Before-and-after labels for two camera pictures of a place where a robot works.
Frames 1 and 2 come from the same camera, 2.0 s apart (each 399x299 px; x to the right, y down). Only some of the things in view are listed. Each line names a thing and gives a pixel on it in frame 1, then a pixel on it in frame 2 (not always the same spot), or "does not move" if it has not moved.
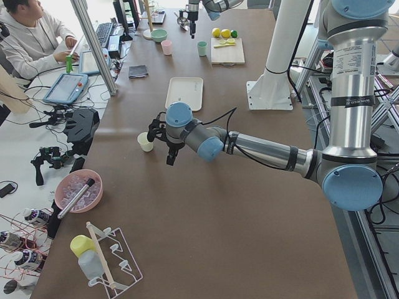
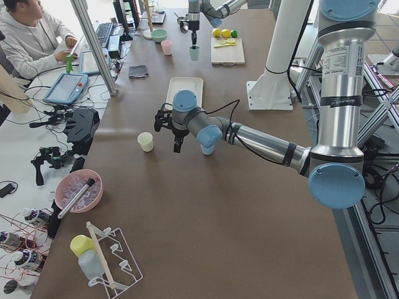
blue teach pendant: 67,88 does not move
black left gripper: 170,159 to 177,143
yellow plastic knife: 228,44 does not move
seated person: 30,49 does not move
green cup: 202,47 to 194,53
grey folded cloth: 139,71 does not move
